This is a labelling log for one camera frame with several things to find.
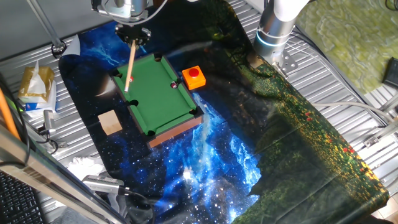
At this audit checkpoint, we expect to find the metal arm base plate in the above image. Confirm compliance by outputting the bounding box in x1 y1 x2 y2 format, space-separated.
272 49 299 79

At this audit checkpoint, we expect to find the aluminium frame bar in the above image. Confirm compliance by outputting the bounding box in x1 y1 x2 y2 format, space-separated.
0 124 128 224

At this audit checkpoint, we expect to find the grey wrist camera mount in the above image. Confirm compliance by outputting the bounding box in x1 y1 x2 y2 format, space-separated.
91 0 149 25

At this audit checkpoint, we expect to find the grey hose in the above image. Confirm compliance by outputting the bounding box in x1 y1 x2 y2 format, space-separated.
310 101 396 125

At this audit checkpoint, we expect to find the crumpled white tissue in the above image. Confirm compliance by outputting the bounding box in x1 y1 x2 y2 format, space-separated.
67 156 107 182

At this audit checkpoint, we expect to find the gold tissue pack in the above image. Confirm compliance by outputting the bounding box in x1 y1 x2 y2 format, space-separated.
17 60 55 104

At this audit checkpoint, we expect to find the silver camera with black cable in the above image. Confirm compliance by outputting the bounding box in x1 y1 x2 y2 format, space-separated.
81 174 156 224

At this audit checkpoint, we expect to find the mini green pool table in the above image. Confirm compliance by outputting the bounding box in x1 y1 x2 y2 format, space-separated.
109 52 205 149

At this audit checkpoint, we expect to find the wooden cube block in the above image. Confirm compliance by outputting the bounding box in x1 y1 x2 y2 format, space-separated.
97 109 124 136

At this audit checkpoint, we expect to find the black keyboard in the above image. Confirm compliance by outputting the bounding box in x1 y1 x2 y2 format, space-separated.
0 170 46 224

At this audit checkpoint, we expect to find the silver camera on metal bracket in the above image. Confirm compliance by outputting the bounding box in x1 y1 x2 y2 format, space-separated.
37 109 68 149

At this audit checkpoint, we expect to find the wooden pool cue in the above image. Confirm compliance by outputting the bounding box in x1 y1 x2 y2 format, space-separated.
123 39 137 93

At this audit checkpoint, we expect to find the black flat device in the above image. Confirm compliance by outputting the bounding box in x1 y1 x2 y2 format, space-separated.
381 57 398 88

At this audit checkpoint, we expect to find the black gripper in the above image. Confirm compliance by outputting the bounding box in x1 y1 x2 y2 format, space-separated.
114 24 152 47

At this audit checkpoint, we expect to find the orange box red button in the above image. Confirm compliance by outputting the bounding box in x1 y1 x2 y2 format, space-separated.
182 65 207 91

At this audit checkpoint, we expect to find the dark grey towel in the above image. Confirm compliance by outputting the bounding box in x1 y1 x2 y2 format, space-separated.
55 192 156 224

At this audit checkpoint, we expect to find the metal stand pole black foot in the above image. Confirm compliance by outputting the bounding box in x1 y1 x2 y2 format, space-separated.
26 0 68 59

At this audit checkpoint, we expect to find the aluminium corner bracket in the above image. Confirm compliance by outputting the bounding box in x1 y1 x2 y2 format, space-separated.
363 93 398 149

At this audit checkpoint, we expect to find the galaxy and forest printed cloth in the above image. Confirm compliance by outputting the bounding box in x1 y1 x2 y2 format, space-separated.
58 0 390 224

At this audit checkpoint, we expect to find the orange pole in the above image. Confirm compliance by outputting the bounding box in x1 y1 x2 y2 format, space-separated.
0 86 22 141

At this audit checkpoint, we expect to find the yellow green patterned cloth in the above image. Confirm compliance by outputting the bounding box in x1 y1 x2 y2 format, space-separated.
294 0 398 96

